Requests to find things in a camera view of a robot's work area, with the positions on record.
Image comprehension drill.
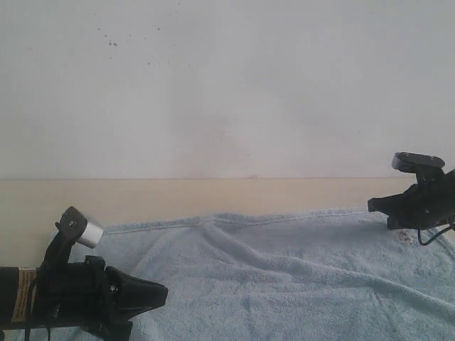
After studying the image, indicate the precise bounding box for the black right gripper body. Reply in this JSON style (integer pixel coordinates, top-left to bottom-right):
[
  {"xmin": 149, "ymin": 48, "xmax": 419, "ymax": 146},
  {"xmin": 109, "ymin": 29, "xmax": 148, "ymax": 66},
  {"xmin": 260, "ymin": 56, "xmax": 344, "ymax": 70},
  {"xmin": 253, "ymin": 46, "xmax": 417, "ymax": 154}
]
[{"xmin": 403, "ymin": 167, "xmax": 454, "ymax": 229}]

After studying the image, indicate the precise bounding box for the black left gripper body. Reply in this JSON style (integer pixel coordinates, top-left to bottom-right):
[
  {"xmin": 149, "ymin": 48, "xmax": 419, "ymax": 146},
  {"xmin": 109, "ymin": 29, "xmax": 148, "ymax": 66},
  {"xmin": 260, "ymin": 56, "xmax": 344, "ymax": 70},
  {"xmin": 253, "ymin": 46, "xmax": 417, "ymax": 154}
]
[{"xmin": 33, "ymin": 256, "xmax": 132, "ymax": 340}]

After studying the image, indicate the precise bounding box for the light blue fleece towel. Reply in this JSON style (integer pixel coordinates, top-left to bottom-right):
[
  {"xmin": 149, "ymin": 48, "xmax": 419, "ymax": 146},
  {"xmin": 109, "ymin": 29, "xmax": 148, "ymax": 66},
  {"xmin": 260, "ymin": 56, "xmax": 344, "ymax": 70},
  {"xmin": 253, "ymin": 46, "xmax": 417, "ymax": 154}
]
[{"xmin": 92, "ymin": 210, "xmax": 454, "ymax": 340}]

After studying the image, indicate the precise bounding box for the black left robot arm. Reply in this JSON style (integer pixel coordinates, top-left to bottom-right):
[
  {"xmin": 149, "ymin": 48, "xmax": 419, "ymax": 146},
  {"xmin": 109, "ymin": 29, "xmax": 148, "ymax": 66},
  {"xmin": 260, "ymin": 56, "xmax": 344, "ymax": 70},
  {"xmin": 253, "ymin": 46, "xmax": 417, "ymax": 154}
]
[{"xmin": 1, "ymin": 256, "xmax": 168, "ymax": 340}]

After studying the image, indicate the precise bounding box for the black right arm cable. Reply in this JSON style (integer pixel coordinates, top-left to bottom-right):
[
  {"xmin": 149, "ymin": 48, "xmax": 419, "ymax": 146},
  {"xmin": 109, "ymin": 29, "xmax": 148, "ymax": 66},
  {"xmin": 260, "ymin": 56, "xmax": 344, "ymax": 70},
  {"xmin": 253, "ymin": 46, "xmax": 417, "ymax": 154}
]
[{"xmin": 416, "ymin": 219, "xmax": 455, "ymax": 247}]

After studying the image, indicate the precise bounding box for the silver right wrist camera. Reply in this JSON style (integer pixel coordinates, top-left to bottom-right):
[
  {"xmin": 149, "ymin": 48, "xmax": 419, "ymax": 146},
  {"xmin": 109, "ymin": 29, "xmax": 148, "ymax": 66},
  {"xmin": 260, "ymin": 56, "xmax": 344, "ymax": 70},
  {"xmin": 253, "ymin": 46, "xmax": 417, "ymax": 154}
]
[{"xmin": 392, "ymin": 152, "xmax": 445, "ymax": 183}]

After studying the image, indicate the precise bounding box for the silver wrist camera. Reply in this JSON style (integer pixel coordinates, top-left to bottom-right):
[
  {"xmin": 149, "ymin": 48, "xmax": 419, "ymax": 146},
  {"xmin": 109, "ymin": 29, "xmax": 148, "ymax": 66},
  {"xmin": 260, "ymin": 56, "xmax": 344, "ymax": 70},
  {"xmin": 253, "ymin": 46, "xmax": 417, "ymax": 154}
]
[
  {"xmin": 392, "ymin": 152, "xmax": 445, "ymax": 183},
  {"xmin": 41, "ymin": 206, "xmax": 104, "ymax": 270}
]

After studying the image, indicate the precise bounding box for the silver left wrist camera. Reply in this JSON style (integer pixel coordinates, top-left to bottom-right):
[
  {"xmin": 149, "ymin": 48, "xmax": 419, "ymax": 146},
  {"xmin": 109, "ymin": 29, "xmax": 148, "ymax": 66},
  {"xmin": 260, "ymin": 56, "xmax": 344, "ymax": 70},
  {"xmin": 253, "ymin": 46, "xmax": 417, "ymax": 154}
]
[{"xmin": 41, "ymin": 206, "xmax": 104, "ymax": 270}]

